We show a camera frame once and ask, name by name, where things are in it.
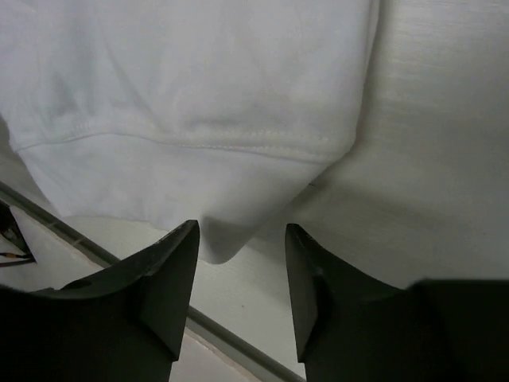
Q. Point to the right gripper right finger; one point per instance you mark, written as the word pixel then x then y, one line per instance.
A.
pixel 350 326

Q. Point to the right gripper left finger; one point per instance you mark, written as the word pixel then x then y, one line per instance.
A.
pixel 123 323

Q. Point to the white skirt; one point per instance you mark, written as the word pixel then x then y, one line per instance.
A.
pixel 164 111

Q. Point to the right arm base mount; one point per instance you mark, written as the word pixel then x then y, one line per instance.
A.
pixel 14 249

